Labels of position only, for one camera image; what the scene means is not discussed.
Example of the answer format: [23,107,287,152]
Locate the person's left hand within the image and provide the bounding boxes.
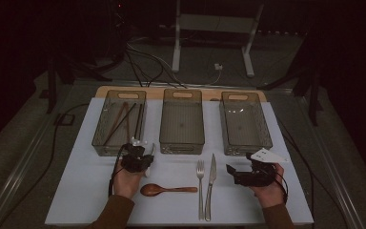
[112,158,145,199]

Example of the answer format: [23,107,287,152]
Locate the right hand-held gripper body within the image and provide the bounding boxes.
[234,147,289,188]

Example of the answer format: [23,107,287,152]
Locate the hand-held gripper cable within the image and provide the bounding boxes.
[0,102,126,229]
[272,115,342,220]

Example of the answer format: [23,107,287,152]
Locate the brown wooden spoon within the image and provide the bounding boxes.
[139,183,199,198]

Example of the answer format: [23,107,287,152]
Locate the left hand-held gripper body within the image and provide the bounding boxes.
[120,136,148,175]

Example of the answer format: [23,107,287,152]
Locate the left hand-held gripper cable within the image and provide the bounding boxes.
[0,102,126,229]

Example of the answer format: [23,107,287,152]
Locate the white metal stand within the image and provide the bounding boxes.
[171,0,265,78]

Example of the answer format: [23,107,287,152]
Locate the white plug cable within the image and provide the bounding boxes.
[171,68,222,88]

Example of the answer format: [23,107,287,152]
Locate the white table cover sheet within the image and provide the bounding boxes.
[44,96,315,227]

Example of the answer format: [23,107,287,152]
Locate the silver metal fork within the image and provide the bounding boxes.
[195,158,206,221]

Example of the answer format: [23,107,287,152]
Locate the silver metal knife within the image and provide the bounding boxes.
[204,153,217,222]

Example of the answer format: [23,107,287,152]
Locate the white ceramic spoon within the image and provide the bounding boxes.
[144,142,156,177]

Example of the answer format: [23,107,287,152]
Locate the black floor cables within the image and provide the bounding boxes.
[125,42,189,89]

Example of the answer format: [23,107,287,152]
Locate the smoky clear plastic bin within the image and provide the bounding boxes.
[158,88,206,156]
[218,91,274,157]
[91,89,148,157]

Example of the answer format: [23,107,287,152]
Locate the right hand-held gripper cable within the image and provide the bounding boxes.
[272,115,342,220]

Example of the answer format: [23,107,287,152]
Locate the black tripod stand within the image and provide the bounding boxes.
[256,63,326,127]
[46,56,113,115]

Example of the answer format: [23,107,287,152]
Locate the person's right hand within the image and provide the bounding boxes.
[251,163,287,209]

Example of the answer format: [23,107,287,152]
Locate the brown chopsticks pair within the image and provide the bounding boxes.
[102,102,138,147]

